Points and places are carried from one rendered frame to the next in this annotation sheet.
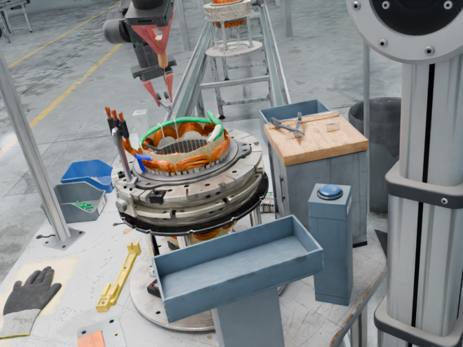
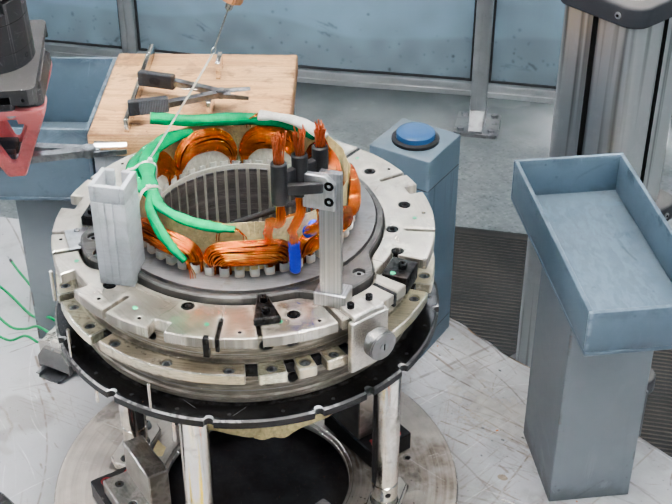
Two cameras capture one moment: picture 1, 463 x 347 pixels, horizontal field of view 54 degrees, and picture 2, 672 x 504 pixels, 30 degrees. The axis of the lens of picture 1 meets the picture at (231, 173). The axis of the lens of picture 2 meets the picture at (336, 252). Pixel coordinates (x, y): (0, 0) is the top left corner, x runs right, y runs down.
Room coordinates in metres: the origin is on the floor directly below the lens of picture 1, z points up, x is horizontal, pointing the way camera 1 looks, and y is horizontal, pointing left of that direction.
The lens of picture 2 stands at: (0.71, 0.96, 1.66)
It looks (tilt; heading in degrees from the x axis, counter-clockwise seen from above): 34 degrees down; 276
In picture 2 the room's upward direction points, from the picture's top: straight up
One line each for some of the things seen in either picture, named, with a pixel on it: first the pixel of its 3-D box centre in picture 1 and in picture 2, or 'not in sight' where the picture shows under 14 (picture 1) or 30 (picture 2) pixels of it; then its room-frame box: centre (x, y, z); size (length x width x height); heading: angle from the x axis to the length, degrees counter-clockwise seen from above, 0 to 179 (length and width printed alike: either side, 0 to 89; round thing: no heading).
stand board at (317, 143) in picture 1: (312, 135); (199, 102); (0.98, -0.20, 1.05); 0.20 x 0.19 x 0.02; 5
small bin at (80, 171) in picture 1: (91, 177); not in sight; (1.45, 0.49, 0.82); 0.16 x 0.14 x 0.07; 86
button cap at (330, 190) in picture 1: (329, 190); (415, 133); (0.75, -0.18, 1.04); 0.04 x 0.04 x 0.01
